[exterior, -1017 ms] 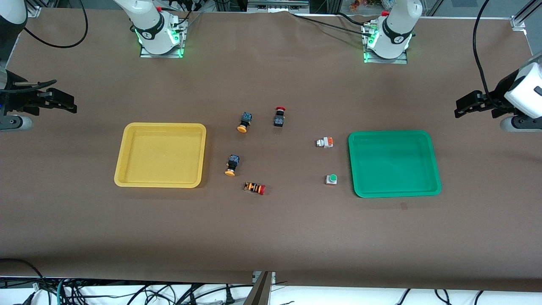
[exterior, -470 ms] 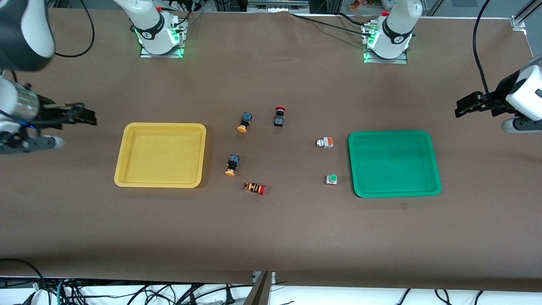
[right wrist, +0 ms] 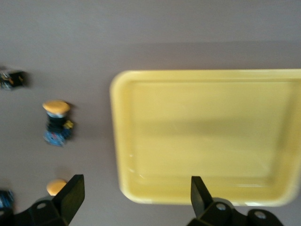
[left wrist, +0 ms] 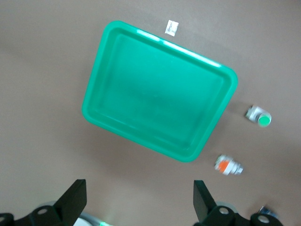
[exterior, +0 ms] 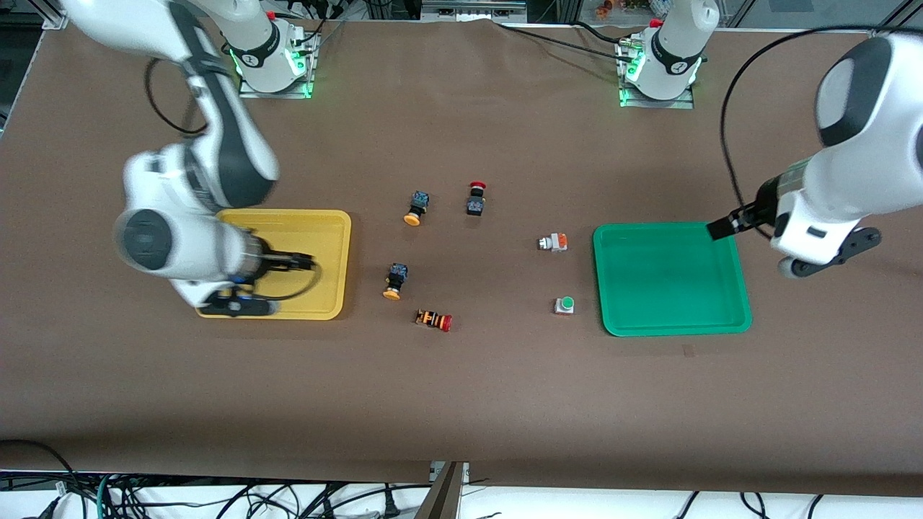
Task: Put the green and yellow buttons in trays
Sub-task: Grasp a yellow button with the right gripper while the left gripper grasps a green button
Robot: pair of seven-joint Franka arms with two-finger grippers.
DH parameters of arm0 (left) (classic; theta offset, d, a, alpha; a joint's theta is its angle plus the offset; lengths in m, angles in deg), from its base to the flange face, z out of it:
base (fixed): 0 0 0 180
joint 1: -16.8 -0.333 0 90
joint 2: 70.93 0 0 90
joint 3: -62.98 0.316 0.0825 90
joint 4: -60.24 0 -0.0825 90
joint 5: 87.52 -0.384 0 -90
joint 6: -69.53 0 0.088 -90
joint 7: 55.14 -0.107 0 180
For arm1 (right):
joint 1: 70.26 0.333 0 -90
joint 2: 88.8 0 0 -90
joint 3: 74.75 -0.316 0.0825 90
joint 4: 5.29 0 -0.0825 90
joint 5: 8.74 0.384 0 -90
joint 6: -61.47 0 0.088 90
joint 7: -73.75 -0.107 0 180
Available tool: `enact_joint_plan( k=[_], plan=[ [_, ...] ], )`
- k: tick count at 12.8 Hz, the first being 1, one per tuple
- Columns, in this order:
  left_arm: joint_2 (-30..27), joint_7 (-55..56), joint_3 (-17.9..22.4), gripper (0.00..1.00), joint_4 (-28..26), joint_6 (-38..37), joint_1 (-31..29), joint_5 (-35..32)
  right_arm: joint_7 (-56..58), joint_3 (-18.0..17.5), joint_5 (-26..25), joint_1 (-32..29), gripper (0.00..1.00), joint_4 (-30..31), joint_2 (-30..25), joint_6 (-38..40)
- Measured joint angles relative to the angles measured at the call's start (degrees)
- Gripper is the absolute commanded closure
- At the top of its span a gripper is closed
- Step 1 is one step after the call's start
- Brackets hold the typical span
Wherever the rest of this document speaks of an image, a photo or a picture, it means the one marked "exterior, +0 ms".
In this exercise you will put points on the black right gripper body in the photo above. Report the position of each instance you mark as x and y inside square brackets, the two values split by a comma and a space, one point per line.
[274, 260]

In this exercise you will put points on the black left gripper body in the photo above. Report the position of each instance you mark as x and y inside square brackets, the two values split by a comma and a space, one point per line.
[763, 196]

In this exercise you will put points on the yellow push button switch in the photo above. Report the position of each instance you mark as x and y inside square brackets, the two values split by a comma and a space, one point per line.
[416, 207]
[394, 281]

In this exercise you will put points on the white orange switch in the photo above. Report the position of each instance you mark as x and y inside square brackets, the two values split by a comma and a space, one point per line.
[554, 243]

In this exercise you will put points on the green push button switch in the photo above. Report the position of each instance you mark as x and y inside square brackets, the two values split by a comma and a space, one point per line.
[565, 305]

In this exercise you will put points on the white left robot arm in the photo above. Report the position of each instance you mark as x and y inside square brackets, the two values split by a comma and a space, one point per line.
[865, 144]

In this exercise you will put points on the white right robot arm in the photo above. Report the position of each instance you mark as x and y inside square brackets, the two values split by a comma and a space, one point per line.
[231, 144]

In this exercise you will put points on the yellow plastic tray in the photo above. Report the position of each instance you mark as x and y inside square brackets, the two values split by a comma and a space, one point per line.
[328, 245]

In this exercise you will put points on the green plastic tray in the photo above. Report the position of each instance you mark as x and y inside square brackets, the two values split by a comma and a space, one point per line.
[670, 281]

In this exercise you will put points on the red button orange striped body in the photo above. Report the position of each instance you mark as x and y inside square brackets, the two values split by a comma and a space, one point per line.
[434, 320]

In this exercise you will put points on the red button black body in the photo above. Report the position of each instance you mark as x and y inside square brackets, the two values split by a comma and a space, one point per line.
[476, 200]

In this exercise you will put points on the brown table cover sheet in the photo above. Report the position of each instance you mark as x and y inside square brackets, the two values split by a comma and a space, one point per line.
[505, 404]

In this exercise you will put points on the black power plug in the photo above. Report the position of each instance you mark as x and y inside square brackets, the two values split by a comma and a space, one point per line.
[391, 508]

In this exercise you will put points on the grey equipment box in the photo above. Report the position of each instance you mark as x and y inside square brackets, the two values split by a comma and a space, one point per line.
[469, 11]

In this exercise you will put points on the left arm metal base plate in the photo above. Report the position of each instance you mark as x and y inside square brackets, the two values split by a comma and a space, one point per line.
[663, 104]

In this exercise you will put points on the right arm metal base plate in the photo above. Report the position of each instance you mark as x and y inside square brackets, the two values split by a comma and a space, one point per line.
[288, 94]

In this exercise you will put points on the aluminium frame profile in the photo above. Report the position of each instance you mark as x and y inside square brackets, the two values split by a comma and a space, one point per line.
[54, 20]
[883, 32]

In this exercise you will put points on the small metal bracket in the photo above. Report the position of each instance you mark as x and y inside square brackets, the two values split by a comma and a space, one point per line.
[435, 472]

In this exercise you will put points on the wooden post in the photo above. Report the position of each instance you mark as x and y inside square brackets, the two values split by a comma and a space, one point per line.
[443, 497]

